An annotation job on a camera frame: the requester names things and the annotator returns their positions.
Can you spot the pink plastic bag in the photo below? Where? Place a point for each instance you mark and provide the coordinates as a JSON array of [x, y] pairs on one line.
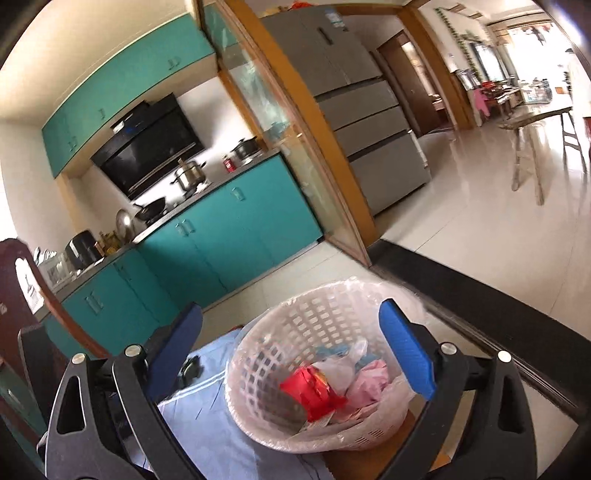
[[369, 383]]

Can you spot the dark wooden chair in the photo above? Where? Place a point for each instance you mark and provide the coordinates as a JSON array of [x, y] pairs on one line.
[[7, 286]]

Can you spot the grey refrigerator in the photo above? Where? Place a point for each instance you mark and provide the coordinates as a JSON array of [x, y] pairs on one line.
[[360, 115]]

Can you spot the black wok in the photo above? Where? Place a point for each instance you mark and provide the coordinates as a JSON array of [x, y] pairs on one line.
[[150, 210]]

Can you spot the white plastic lattice basket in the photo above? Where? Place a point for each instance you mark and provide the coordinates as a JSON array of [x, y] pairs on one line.
[[295, 323]]

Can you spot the teal kitchen base cabinet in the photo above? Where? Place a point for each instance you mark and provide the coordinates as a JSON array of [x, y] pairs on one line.
[[231, 230]]

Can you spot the red wrapper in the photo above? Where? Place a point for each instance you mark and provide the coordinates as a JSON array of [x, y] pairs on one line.
[[309, 392]]

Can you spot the dark green wrapper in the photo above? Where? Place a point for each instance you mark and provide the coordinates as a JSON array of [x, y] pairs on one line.
[[191, 369]]

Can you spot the blue striped cloth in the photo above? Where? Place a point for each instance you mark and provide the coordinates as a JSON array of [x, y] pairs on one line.
[[207, 438]]

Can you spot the steel stock pot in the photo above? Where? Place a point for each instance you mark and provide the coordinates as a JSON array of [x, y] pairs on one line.
[[189, 177]]

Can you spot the teal plastic bag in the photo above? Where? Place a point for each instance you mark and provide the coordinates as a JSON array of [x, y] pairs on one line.
[[330, 351]]

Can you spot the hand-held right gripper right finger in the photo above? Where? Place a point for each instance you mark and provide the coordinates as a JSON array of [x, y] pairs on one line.
[[406, 350]]

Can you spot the white plastic bag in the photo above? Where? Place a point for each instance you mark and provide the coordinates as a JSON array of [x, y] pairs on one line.
[[337, 369]]

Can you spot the wooden bench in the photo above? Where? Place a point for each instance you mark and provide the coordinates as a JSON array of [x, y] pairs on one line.
[[531, 122]]

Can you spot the red canister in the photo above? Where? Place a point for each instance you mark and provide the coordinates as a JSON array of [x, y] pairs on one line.
[[228, 164]]

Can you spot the black lidded pot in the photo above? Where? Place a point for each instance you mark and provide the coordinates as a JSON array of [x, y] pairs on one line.
[[244, 148]]

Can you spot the teal kitchen wall cabinet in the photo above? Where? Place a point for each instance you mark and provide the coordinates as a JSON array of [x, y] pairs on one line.
[[115, 92]]

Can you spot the green leaf garland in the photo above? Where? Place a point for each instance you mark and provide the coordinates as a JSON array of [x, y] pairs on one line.
[[471, 50]]

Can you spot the wooden framed glass door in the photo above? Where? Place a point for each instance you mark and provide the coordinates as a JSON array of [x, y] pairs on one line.
[[277, 115]]

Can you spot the black range hood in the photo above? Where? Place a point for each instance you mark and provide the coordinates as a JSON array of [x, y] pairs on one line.
[[147, 152]]

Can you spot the brown wooden door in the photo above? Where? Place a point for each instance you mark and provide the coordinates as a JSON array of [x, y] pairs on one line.
[[411, 83]]

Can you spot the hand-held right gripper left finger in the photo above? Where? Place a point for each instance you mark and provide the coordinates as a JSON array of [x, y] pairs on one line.
[[178, 350]]

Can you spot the pink garment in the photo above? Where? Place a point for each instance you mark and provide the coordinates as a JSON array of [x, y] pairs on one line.
[[480, 104]]

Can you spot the steel pan lid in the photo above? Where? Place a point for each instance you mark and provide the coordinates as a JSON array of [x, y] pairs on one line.
[[123, 224]]

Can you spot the black air fryer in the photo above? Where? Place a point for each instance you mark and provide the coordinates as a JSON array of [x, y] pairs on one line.
[[83, 249]]

